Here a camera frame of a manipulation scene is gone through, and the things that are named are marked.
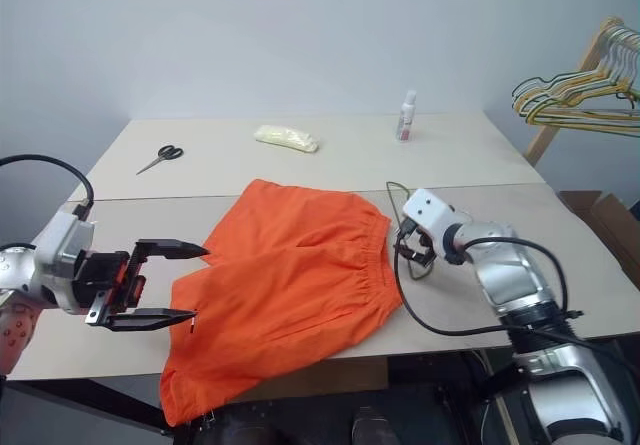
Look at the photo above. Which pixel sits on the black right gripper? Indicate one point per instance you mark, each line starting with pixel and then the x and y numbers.
pixel 422 242

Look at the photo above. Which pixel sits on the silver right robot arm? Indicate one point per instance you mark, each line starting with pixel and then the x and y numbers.
pixel 520 275

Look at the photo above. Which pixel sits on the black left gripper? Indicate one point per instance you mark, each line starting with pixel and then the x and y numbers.
pixel 102 280

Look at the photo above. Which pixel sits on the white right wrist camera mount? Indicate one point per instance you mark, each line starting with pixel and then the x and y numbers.
pixel 430 210

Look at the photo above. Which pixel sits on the orange shorts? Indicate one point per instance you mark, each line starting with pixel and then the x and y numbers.
pixel 290 280

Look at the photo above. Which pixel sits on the white bottle with red label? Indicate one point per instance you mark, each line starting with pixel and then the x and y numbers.
pixel 406 117

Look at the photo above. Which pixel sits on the wooden hanger rack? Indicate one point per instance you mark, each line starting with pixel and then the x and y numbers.
pixel 542 140

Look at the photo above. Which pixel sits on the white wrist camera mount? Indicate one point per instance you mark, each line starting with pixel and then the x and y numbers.
pixel 430 210
pixel 62 245

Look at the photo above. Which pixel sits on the brown cardboard box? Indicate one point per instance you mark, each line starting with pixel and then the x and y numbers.
pixel 616 225

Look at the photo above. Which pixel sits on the black table frame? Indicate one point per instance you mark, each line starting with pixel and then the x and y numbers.
pixel 100 402

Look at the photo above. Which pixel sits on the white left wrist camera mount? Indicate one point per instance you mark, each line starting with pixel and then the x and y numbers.
pixel 62 245

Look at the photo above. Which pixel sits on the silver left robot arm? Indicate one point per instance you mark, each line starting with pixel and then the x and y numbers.
pixel 17 325

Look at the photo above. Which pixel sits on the pale yellow plastic bag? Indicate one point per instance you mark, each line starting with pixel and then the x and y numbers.
pixel 287 137

